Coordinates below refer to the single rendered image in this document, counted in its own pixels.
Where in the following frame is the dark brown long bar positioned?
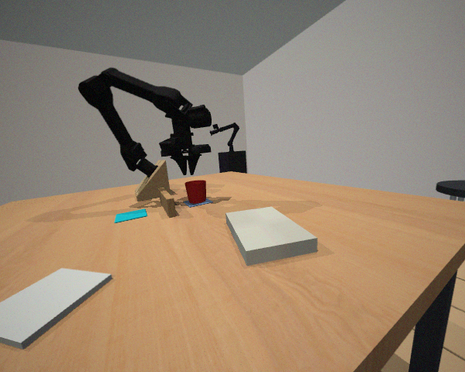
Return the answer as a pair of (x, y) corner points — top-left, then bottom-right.
(158, 188), (176, 218)

